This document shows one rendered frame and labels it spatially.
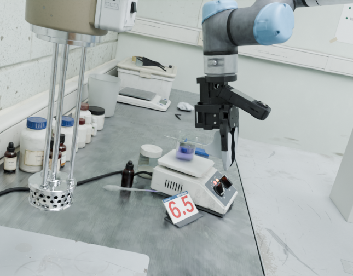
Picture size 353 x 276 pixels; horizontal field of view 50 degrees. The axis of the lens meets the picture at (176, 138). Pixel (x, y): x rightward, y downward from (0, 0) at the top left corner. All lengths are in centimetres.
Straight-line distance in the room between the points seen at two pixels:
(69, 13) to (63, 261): 41
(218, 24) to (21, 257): 57
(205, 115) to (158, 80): 115
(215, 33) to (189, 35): 147
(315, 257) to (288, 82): 164
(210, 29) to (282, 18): 15
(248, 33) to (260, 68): 161
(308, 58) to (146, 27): 96
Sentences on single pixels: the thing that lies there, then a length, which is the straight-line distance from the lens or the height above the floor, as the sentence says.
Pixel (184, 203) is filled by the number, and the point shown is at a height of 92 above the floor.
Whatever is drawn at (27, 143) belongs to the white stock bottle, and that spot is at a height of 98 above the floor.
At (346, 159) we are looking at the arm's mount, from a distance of 119.
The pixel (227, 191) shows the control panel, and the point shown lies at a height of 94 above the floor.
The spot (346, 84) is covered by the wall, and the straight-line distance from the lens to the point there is 252.
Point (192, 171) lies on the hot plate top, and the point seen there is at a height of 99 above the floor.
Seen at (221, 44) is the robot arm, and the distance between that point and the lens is 81.
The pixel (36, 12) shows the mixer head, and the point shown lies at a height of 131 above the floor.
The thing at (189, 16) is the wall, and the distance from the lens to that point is 233.
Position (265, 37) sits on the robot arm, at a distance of 75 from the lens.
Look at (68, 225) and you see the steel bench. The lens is 80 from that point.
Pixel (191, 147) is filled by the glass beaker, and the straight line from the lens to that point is 95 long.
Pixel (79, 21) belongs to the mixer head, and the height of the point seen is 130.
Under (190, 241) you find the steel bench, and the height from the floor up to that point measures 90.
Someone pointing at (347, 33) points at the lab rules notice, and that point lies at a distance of 248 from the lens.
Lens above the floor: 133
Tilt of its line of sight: 18 degrees down
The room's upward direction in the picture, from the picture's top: 11 degrees clockwise
